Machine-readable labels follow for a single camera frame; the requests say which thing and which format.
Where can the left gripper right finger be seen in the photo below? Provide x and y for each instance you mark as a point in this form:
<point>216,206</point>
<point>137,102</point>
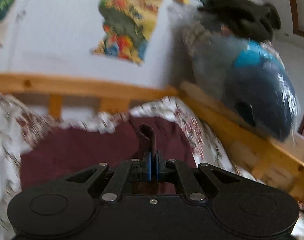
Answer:
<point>180,175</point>

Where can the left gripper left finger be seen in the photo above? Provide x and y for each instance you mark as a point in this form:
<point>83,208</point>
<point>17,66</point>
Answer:
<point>130,177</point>

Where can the maroon sweater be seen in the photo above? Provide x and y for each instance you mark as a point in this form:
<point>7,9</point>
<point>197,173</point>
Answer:
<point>67,151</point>

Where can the plastic bag of bedding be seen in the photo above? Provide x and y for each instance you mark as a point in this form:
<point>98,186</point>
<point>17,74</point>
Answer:
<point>247,76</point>

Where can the dark green garment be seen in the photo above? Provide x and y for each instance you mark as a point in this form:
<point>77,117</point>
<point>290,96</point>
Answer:
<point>245,18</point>

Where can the wooden bed frame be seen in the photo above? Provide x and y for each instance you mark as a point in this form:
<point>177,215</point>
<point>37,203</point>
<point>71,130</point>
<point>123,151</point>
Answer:
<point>280,164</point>

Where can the landscape drawing on wall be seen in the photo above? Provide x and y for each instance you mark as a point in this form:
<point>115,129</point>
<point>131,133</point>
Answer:
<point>128,27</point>

